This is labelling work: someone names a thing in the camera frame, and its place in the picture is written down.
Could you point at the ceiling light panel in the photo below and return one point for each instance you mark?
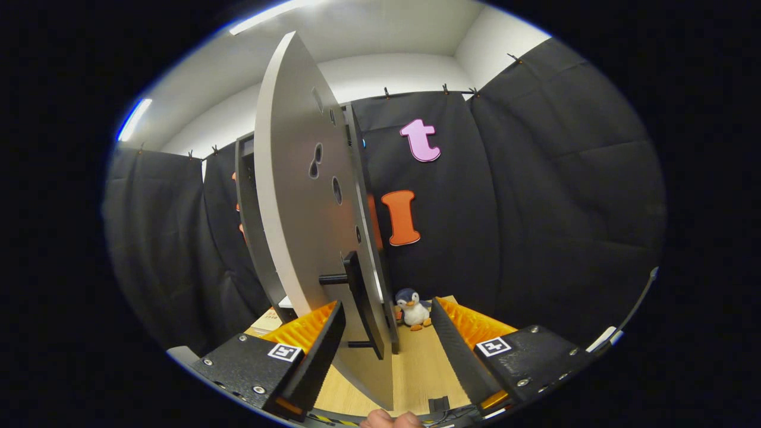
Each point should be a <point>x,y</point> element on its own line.
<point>270,13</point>
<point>134,119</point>

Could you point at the penguin plush toy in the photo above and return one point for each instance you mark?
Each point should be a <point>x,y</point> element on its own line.
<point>413,312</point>

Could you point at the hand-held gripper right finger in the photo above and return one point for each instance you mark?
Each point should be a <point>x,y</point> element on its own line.
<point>458,356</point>

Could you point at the row of black clips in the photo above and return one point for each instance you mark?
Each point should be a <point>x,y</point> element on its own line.
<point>445,89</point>

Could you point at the black backdrop cloth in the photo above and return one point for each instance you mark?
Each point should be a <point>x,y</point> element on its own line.
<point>535,208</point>

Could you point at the beige shoe cabinet door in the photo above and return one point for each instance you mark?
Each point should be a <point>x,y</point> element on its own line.
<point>291,208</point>

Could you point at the dark grey shoe cabinet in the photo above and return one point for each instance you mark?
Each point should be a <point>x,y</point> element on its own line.
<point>247,208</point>

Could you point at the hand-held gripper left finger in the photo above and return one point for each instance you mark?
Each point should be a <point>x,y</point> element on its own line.
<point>318,356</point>

